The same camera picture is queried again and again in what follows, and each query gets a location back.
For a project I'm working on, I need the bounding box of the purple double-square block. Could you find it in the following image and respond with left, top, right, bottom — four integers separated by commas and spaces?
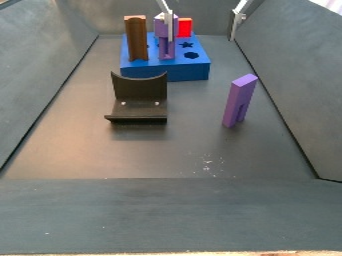
222, 74, 258, 127

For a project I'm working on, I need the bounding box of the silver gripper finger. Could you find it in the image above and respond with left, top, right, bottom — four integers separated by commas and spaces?
155, 0, 174, 42
230, 0, 254, 40

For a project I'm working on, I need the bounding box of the purple pentagon-top block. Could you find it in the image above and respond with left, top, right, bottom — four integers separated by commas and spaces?
154, 14, 178, 60

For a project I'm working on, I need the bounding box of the black curved stand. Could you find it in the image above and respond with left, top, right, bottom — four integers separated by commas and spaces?
105, 73, 167, 123

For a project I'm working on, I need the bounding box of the red block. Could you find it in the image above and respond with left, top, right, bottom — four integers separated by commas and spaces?
178, 18, 193, 38

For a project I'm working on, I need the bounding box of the brown notched block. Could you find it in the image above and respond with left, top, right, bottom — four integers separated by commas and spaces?
125, 15, 149, 61

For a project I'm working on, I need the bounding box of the blue shape-sorter base block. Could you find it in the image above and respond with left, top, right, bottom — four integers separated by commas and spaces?
121, 32, 211, 82

